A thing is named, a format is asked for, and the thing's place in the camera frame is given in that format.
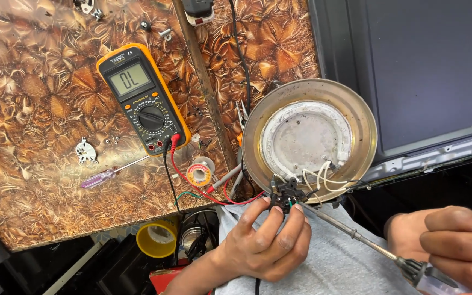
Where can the person's left hand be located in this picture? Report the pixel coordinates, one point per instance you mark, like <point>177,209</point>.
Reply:
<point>260,254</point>

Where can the small black round knob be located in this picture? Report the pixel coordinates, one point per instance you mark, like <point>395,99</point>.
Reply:
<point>146,26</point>

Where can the soldering iron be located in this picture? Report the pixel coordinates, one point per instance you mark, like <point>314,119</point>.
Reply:
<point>359,235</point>

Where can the yellow black digital multimeter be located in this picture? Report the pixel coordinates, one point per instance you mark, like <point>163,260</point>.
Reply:
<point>137,82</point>

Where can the small white disc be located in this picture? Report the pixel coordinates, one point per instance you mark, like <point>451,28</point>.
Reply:
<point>195,137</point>

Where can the black multimeter test lead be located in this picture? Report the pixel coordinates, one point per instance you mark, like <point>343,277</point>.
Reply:
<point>166,148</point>

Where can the red multimeter test lead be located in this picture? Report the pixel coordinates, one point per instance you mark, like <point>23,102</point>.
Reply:
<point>175,141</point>

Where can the person's right fingers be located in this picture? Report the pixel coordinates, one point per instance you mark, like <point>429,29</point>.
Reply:
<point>457,246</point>

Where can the round white metal bracket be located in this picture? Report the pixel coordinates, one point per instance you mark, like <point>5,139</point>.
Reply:
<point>85,151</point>

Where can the black switch block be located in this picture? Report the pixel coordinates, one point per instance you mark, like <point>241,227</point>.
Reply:
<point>286,192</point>

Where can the grey test probe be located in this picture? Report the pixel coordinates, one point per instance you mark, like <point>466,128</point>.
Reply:
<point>237,184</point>

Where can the heap of black cases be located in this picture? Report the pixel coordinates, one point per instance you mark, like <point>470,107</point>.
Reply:
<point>113,270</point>

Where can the person's right hand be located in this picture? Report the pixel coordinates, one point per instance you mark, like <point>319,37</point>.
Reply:
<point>457,246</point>

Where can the round metal heating plate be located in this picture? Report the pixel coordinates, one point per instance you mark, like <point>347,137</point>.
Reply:
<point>301,135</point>

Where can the grey appliance casing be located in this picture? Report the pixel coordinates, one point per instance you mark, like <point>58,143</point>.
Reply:
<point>424,73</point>

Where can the red box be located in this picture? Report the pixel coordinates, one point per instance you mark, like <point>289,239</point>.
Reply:
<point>162,278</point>

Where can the silver metal bracket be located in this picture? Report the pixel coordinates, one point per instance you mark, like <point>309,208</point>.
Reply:
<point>85,6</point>

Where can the steel pot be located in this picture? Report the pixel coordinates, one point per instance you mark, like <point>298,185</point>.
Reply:
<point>191,239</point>

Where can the rusty metal strip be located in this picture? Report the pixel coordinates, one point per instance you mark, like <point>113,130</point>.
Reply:
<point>203,78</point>

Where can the person's grey garment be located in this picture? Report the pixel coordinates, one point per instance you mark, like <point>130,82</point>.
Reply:
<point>334,262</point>

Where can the black white power plug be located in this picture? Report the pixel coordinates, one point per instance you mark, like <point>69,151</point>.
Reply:
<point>197,12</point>

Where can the yellow round container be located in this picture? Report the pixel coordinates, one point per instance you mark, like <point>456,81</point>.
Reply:
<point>146,246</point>

